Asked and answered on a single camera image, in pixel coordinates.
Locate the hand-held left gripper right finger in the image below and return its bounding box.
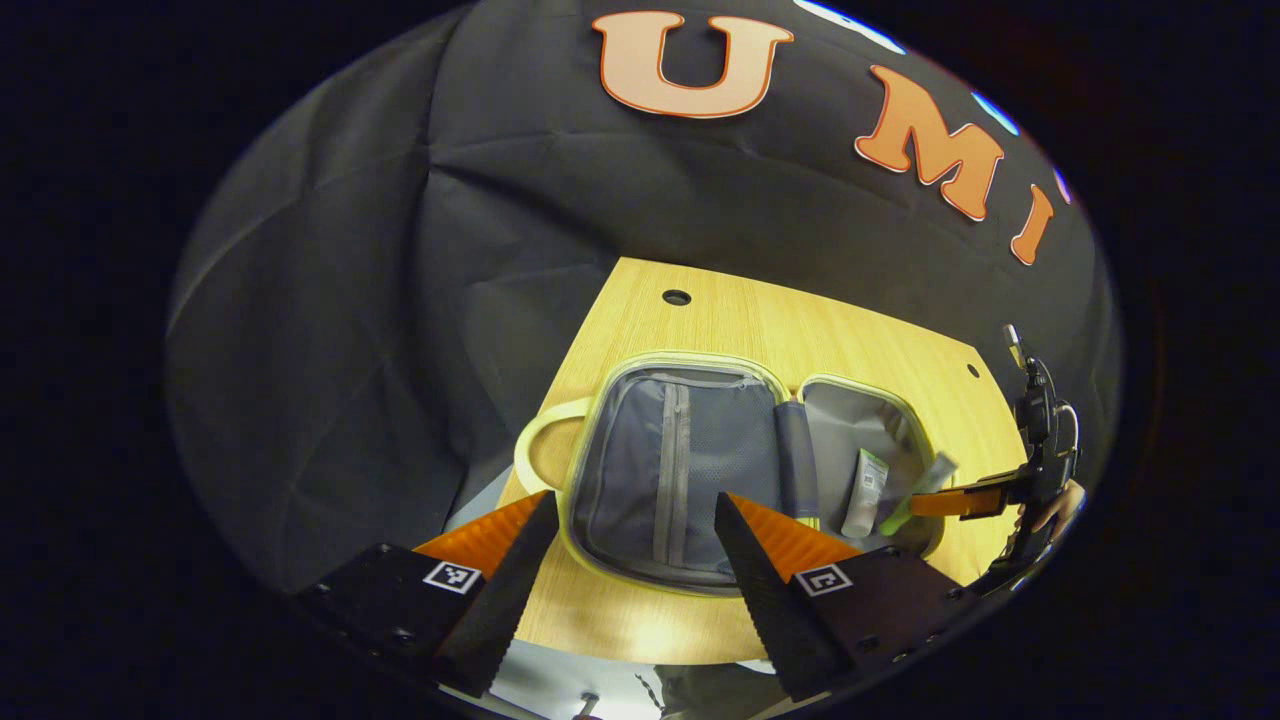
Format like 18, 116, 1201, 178
714, 492, 988, 704

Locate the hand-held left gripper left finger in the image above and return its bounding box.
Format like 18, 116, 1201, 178
296, 490, 559, 699

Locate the white green cream tube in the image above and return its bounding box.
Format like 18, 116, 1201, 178
840, 449, 890, 540
878, 452, 959, 537

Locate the cream yellow small suitcase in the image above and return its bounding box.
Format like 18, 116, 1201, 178
514, 350, 953, 599

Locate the black backdrop cloth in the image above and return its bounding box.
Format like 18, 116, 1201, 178
165, 0, 1121, 596

